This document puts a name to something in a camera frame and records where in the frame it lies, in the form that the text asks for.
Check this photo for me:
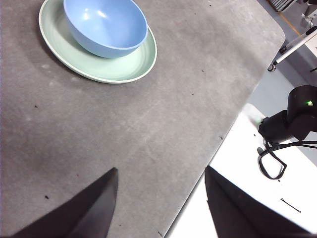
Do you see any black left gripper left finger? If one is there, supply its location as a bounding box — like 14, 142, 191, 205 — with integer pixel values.
9, 167, 119, 238

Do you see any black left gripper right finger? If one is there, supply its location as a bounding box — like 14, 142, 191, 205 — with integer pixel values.
205, 165, 317, 238

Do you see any green round plate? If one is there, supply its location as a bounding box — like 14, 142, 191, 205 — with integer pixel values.
38, 0, 158, 84

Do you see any blue ribbed bowl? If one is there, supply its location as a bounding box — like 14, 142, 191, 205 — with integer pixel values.
63, 0, 149, 59

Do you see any small black pin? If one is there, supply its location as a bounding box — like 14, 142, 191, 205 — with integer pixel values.
281, 198, 302, 213

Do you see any white equipment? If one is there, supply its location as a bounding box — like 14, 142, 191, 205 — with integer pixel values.
301, 0, 317, 25

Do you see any grey ribbed object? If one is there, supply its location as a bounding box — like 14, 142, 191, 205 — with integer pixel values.
267, 0, 298, 12

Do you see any black looped base cable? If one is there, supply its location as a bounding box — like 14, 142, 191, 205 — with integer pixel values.
257, 140, 317, 180

